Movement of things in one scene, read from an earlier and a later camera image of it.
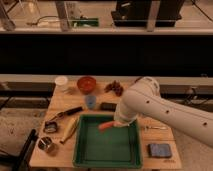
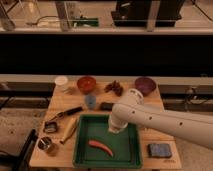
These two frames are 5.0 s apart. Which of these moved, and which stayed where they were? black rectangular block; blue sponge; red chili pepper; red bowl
Moved: red chili pepper
Stayed: red bowl; black rectangular block; blue sponge
